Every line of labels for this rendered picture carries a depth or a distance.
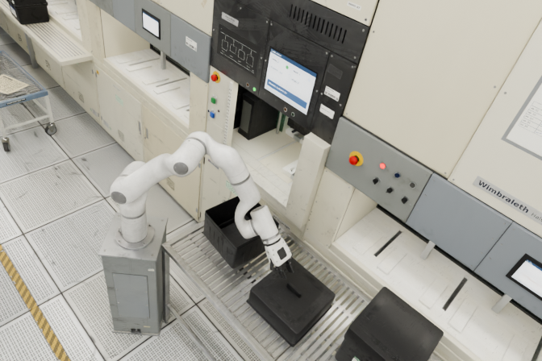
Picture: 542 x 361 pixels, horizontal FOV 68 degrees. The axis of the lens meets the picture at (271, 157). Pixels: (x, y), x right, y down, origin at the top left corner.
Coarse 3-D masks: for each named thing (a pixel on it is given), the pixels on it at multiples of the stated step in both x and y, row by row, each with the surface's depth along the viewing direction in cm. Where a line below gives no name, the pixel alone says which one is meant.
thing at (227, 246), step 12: (228, 204) 211; (216, 216) 210; (228, 216) 218; (204, 228) 207; (216, 228) 195; (228, 228) 215; (216, 240) 200; (228, 240) 189; (240, 240) 210; (252, 240) 192; (228, 252) 194; (240, 252) 191; (252, 252) 200; (228, 264) 198; (240, 264) 199
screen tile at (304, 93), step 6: (294, 72) 179; (300, 72) 177; (300, 78) 178; (306, 78) 176; (294, 84) 182; (306, 84) 177; (294, 90) 184; (300, 90) 181; (306, 90) 178; (306, 96) 180
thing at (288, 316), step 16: (272, 272) 187; (288, 272) 188; (304, 272) 190; (256, 288) 179; (272, 288) 180; (288, 288) 181; (304, 288) 183; (320, 288) 184; (256, 304) 179; (272, 304) 174; (288, 304) 175; (304, 304) 177; (320, 304) 178; (272, 320) 175; (288, 320) 170; (304, 320) 171; (288, 336) 170
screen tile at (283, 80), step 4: (272, 56) 186; (272, 60) 187; (276, 60) 185; (280, 60) 183; (272, 64) 188; (276, 64) 186; (280, 64) 184; (284, 64) 182; (288, 64) 181; (280, 68) 185; (284, 68) 183; (272, 72) 190; (276, 72) 188; (284, 72) 184; (288, 72) 182; (272, 76) 191; (276, 76) 189; (280, 76) 187; (284, 76) 185; (288, 76) 183; (276, 80) 190; (280, 80) 188; (284, 80) 186; (284, 84) 187
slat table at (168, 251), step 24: (192, 240) 206; (288, 240) 216; (168, 264) 211; (192, 264) 195; (216, 264) 197; (264, 264) 202; (168, 288) 225; (216, 288) 187; (240, 288) 189; (336, 288) 197; (168, 312) 240; (240, 312) 180; (336, 312) 187; (360, 312) 189; (192, 336) 221; (240, 336) 174; (264, 336) 173; (312, 336) 176; (336, 336) 178; (216, 360) 213; (264, 360) 166; (288, 360) 166; (312, 360) 168; (432, 360) 176
